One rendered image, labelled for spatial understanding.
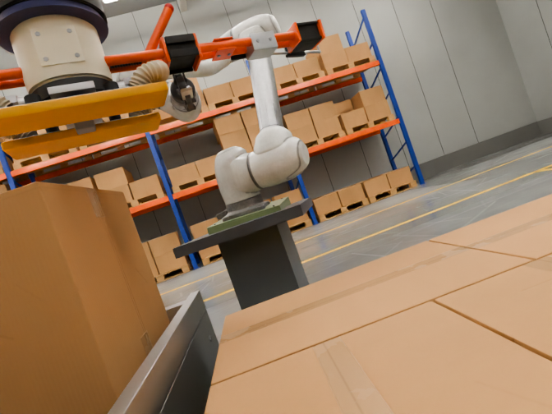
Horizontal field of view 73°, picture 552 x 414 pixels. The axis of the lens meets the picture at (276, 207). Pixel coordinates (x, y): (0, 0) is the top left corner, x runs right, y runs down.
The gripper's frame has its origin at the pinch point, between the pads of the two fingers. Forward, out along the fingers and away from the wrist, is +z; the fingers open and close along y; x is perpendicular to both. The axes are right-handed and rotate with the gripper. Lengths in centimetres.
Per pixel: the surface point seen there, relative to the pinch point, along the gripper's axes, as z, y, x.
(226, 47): 8.4, 2.2, -12.3
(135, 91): 25.1, 13.2, 10.5
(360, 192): -698, 87, -326
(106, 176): -699, -120, 172
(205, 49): 9.6, 2.0, -7.2
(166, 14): 9.4, -8.6, -1.1
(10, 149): 11.8, 12.6, 40.1
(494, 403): 68, 67, -14
